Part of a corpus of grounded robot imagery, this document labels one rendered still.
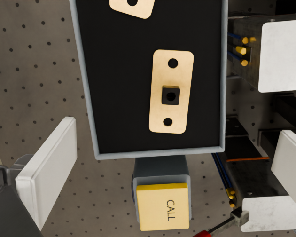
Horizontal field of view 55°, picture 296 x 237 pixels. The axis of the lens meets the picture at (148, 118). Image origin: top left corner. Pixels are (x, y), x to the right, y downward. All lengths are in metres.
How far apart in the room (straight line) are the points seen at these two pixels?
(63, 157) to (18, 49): 0.66
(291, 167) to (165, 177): 0.19
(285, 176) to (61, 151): 0.13
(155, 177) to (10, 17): 0.59
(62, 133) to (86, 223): 0.85
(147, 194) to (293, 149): 0.20
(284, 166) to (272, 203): 0.32
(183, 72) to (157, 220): 0.18
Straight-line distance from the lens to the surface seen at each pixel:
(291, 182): 0.18
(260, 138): 0.85
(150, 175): 0.35
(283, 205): 0.52
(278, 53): 0.36
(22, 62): 0.82
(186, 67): 0.28
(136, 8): 0.27
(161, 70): 0.28
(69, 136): 0.17
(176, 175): 0.35
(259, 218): 0.52
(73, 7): 0.28
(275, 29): 0.35
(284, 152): 0.19
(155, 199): 0.34
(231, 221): 0.49
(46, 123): 0.85
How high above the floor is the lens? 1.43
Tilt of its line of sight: 69 degrees down
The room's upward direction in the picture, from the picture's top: 178 degrees counter-clockwise
